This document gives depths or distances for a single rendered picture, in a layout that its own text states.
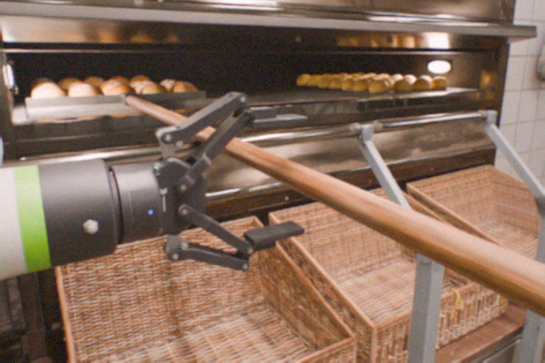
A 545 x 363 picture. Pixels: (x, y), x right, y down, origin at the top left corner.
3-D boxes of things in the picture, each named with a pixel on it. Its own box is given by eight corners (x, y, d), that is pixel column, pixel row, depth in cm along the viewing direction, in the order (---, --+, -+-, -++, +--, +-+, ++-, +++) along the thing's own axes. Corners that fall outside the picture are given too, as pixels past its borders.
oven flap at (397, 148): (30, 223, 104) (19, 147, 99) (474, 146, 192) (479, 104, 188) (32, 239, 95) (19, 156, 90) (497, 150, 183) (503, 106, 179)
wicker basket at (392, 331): (264, 291, 136) (264, 211, 130) (388, 250, 165) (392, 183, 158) (371, 390, 96) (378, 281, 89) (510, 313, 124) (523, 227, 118)
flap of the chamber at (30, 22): (-4, 14, 75) (2, 41, 92) (538, 36, 164) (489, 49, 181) (-6, 0, 75) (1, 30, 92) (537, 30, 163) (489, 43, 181)
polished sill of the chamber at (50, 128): (15, 137, 98) (12, 121, 97) (481, 98, 187) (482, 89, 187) (15, 142, 93) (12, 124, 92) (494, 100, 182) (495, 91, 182)
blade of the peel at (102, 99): (205, 98, 148) (205, 91, 147) (27, 108, 121) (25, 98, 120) (174, 90, 178) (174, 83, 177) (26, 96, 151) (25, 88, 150)
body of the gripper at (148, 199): (101, 154, 42) (190, 144, 47) (109, 232, 44) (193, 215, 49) (115, 171, 36) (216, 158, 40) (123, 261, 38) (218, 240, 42)
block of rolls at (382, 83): (293, 85, 217) (293, 74, 215) (362, 82, 240) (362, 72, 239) (377, 94, 166) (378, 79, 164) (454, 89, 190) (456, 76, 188)
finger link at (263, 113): (229, 120, 45) (229, 92, 44) (270, 117, 48) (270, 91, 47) (235, 121, 44) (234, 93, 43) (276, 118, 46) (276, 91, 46)
